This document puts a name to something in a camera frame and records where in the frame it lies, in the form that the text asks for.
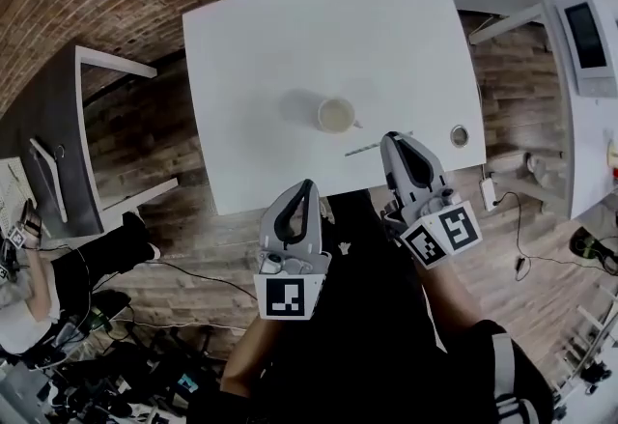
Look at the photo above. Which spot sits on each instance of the person's left forearm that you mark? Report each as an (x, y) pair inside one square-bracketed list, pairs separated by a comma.
[(246, 354)]

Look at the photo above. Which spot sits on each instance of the dark grey table white legs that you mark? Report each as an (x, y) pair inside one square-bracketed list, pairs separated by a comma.
[(63, 122)]

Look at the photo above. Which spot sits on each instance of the white power strip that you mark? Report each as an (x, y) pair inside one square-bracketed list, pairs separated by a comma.
[(488, 194)]

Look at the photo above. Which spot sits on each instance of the person's black clothing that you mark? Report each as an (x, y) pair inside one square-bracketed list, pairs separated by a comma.
[(367, 340)]

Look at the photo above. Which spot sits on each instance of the long white table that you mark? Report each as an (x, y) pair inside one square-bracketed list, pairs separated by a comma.
[(589, 147)]

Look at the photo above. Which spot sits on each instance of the person's right forearm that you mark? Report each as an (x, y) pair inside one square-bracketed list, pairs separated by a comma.
[(449, 296)]

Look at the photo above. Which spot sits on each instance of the black and green headset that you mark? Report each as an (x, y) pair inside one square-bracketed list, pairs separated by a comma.
[(586, 243)]

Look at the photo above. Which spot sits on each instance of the round metal table grommet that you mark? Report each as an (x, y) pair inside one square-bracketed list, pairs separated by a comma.
[(459, 136)]

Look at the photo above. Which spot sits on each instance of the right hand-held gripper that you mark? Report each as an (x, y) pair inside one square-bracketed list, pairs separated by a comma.
[(449, 234)]

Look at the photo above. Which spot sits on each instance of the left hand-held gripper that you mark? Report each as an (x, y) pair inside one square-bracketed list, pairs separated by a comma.
[(285, 296)]

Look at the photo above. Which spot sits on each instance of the white microwave oven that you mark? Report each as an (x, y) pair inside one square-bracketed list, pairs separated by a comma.
[(586, 40)]

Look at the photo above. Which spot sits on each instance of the cream ceramic mug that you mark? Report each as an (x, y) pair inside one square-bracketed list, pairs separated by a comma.
[(335, 115)]

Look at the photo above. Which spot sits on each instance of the white perforated board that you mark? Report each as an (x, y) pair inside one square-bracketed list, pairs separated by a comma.
[(14, 190)]

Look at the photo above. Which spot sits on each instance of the white square table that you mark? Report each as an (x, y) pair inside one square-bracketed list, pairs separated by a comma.
[(265, 50)]

